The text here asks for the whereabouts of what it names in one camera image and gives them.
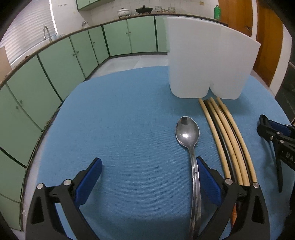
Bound green lower kitchen cabinets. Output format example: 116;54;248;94
1;13;167;230

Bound wooden door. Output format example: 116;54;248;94
254;1;283;87
218;0;253;37

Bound beige wooden chopstick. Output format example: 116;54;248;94
206;97;250;186

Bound white window blind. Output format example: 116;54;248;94
1;0;56;63

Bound white plastic utensil holder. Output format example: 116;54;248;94
165;17;261;100

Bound glass jars on counter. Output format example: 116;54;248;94
155;6;176;13

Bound left wooden door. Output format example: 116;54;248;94
218;0;253;37

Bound right wooden door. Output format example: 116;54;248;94
254;1;283;87

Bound plain beige bamboo chopstick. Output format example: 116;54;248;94
216;97;258;183

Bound green bottle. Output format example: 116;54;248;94
214;5;221;20

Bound white cooking pot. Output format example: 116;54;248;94
117;8;131;18

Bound black glass cabinet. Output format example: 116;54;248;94
275;62;295;121

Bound chrome sink faucet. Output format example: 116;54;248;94
43;26;53;42

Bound beige chopstick red patterned end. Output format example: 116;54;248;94
198;98;238;228

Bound green kitchen cabinets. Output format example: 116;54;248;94
76;0;113;11
1;13;167;230

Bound blue table cloth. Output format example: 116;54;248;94
22;65;292;240

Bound silver metal spoon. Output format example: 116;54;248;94
176;116;202;239

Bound black wok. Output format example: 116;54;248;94
136;5;153;15

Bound green upper kitchen cabinets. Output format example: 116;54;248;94
76;0;113;11

